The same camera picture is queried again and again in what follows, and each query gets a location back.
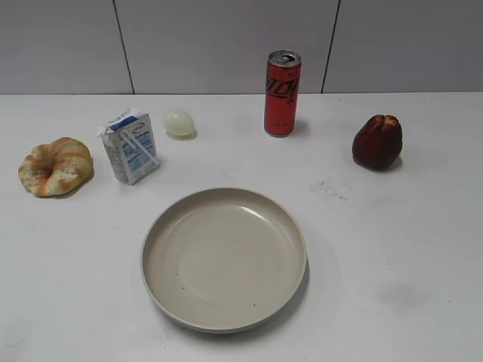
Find blue white milk carton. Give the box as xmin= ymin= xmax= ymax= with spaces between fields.
xmin=97 ymin=107 xmax=160 ymax=185

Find beige round plate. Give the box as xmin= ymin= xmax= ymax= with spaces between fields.
xmin=140 ymin=188 xmax=308 ymax=334

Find white egg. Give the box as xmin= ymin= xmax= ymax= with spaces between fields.
xmin=162 ymin=109 xmax=195 ymax=138

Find red soda can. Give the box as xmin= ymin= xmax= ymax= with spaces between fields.
xmin=264 ymin=50 xmax=302 ymax=137

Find dark red wax apple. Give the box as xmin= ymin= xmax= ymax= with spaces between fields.
xmin=352 ymin=115 xmax=403 ymax=170

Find swirled bread roll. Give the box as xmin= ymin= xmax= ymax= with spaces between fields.
xmin=18 ymin=137 xmax=94 ymax=198

